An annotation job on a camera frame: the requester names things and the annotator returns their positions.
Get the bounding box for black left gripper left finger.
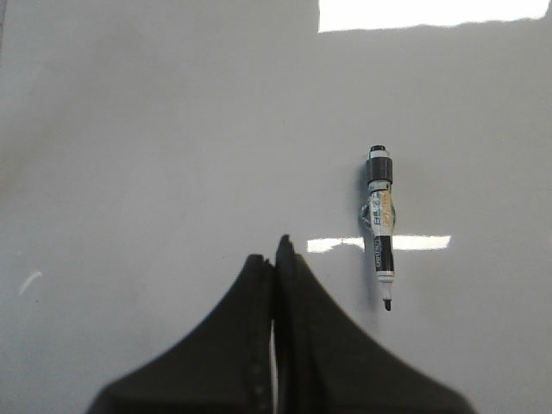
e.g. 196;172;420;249
88;254;273;413

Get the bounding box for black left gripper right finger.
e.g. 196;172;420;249
274;235;474;413

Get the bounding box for black white whiteboard marker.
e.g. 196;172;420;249
361;145;396;311

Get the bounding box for white whiteboard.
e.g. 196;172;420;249
1;1;551;413

